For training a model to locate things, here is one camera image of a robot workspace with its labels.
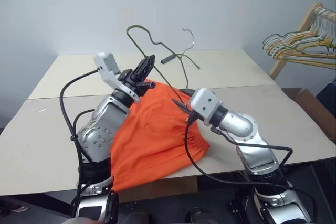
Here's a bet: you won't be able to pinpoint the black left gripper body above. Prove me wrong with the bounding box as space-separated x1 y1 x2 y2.
119 68 148 97

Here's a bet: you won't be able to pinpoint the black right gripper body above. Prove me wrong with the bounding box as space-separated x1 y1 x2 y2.
184 105 201 123

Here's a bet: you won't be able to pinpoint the olive green wire hanger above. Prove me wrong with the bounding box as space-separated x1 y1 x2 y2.
125 24 203 104

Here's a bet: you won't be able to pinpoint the orange shorts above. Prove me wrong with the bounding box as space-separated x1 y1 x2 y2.
109 78 211 193

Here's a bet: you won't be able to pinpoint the small dark grey block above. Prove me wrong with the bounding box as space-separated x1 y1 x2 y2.
160 54 176 65

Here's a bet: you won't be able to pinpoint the wooden clothes rack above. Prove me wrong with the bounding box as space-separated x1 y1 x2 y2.
269 2 336 80

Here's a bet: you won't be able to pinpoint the brown cardboard box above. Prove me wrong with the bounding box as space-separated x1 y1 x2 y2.
281 87 336 143

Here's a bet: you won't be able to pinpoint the black bulky object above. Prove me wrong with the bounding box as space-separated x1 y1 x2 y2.
314 77 336 105

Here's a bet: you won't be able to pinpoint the dark reddish object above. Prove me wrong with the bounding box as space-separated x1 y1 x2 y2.
0 196 30 214

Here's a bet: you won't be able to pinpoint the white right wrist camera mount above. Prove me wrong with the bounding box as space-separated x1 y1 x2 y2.
189 88 224 126

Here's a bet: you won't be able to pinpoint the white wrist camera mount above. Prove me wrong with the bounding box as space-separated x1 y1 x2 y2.
93 52 140 103
189 88 224 126

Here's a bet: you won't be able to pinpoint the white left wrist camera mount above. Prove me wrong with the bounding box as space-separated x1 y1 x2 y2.
93 52 140 103

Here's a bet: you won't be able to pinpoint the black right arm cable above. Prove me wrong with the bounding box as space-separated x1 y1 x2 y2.
183 112 320 224
209 126 293 169

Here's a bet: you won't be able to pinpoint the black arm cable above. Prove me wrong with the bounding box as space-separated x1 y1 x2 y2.
59 67 106 210
183 112 320 224
209 126 293 169

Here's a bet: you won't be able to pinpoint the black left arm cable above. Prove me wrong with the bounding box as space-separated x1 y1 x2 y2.
59 67 106 210

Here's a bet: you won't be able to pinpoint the row of wire hangers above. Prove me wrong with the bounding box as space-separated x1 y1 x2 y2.
264 14 336 61

